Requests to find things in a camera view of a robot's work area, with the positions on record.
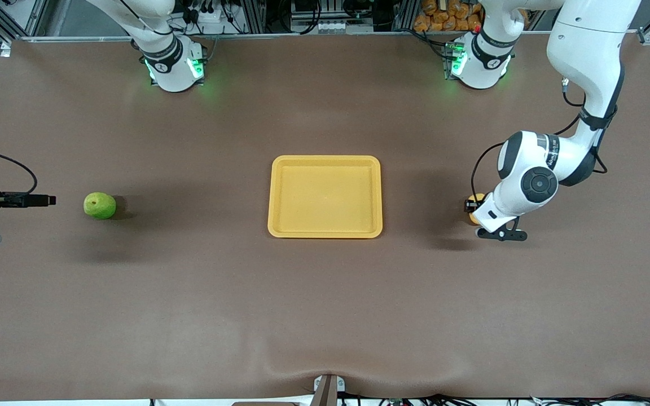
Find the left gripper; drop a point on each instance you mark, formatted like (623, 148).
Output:
(470, 206)

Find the yellow potato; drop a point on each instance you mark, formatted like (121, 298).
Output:
(477, 197)

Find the green apple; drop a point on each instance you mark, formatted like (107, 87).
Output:
(99, 206)

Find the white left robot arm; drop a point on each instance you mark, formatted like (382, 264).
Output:
(584, 45)

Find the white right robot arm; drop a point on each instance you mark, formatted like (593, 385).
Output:
(175, 73)

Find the yellow plastic tray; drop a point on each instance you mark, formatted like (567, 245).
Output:
(325, 197)

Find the brown table cover mat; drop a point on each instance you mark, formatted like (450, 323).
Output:
(325, 310)

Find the pile of orange toy food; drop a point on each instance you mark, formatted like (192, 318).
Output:
(449, 14)

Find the white connector block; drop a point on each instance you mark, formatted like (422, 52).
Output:
(333, 26)

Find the white power strip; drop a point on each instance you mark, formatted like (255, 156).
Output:
(209, 20)

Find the silver table edge rail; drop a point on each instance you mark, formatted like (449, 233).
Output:
(330, 35)

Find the metal table clamp bracket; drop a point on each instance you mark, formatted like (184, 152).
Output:
(328, 389)

